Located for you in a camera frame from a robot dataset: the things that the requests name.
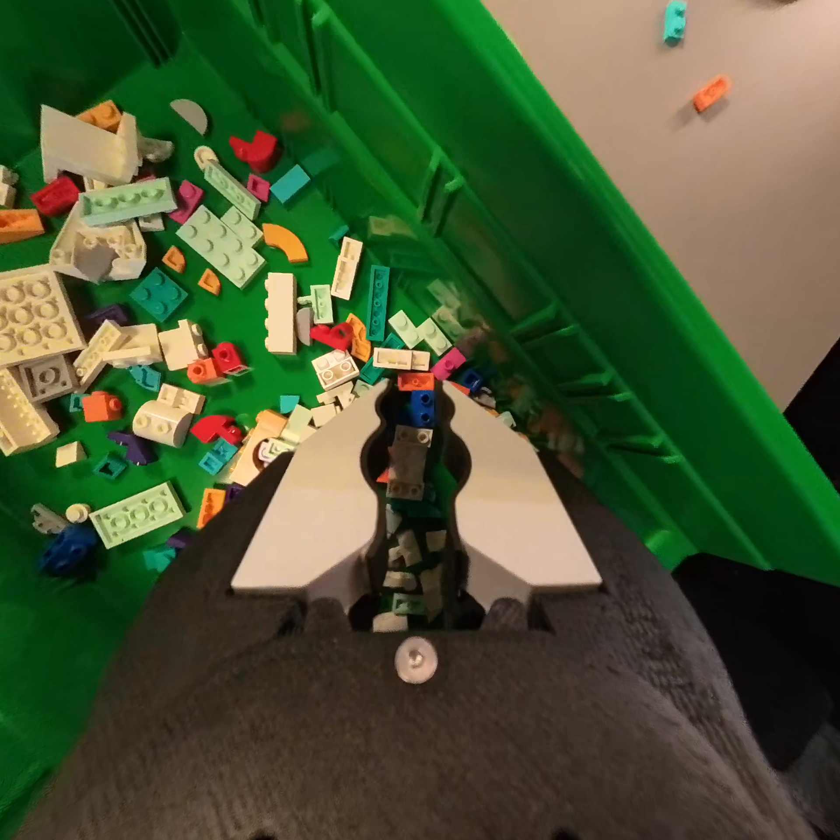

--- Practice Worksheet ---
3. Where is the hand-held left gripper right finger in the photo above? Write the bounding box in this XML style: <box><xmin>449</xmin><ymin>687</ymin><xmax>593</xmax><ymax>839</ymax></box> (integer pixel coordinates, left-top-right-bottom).
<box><xmin>443</xmin><ymin>381</ymin><xmax>603</xmax><ymax>603</ymax></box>

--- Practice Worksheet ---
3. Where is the pile of lego bricks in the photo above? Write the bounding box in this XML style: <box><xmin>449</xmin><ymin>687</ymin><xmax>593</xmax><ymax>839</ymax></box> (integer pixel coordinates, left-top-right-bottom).
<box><xmin>0</xmin><ymin>98</ymin><xmax>526</xmax><ymax>634</ymax></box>

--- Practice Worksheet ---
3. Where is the orange lego brick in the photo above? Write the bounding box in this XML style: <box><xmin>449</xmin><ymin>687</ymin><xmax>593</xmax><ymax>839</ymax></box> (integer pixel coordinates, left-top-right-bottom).
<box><xmin>693</xmin><ymin>74</ymin><xmax>731</xmax><ymax>112</ymax></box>

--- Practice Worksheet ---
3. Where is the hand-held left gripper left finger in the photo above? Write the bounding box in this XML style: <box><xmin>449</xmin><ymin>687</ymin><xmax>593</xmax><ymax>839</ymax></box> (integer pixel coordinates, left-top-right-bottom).
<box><xmin>231</xmin><ymin>379</ymin><xmax>391</xmax><ymax>601</ymax></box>

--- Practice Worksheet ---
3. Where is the green plastic bin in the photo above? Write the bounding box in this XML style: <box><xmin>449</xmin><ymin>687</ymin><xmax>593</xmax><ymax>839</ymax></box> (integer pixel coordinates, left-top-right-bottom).
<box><xmin>0</xmin><ymin>0</ymin><xmax>840</xmax><ymax>840</ymax></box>

